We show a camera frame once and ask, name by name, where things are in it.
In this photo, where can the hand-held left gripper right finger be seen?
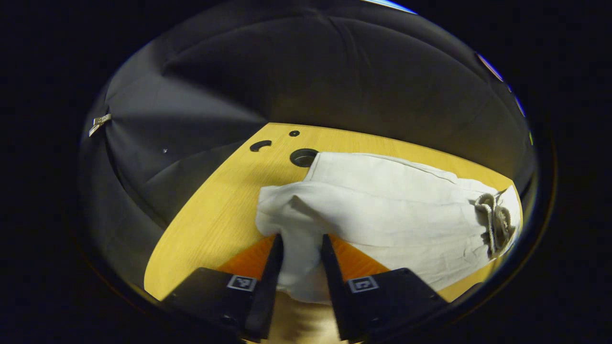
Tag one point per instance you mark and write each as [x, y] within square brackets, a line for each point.
[334, 291]

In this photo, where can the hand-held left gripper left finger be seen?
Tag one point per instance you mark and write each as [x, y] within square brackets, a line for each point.
[267, 291]

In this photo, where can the white jeans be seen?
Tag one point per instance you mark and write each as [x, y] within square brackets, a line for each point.
[382, 205]

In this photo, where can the black backdrop cloth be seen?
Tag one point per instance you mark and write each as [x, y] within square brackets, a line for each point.
[239, 81]

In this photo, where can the white cloth clip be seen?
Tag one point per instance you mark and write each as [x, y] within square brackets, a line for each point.
[99, 123]

